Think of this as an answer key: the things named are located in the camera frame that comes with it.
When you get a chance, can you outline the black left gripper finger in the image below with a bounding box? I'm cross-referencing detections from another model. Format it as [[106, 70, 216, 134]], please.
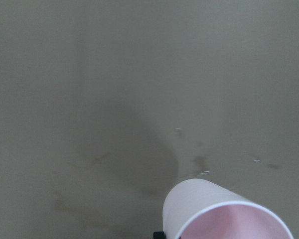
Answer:
[[153, 231, 165, 239]]

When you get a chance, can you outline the pink plastic cup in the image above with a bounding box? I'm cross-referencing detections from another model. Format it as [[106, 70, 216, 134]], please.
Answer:
[[162, 179, 293, 239]]

